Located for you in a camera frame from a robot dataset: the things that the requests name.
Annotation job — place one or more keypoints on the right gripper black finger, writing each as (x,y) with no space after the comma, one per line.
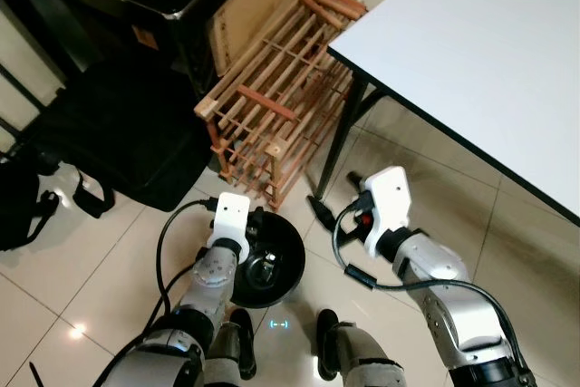
(356,178)
(322,210)

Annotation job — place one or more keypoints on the black round bowl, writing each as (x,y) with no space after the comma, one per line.
(283,249)

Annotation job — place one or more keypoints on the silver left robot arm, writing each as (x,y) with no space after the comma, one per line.
(213,280)

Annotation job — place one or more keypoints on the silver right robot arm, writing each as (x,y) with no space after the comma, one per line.
(462,314)

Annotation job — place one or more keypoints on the black metal table leg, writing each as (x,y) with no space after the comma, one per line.
(344,133)

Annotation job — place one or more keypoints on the black table edge band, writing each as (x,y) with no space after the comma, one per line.
(453,135)

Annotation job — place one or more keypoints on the wooden slatted rack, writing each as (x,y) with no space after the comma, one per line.
(272,106)

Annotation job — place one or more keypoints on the robot left leg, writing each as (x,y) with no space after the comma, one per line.
(240,342)

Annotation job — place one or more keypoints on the robot leg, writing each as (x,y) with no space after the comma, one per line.
(240,342)
(328,342)

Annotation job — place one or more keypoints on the robot right leg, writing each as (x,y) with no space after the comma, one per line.
(328,342)

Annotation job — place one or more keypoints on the large black bag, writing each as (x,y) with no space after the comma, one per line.
(118,142)

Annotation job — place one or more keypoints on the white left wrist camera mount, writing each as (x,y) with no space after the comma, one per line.
(231,219)

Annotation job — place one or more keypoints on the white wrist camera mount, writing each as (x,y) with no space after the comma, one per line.
(388,201)
(231,219)

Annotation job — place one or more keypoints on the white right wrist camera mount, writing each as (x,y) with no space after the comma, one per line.
(388,201)

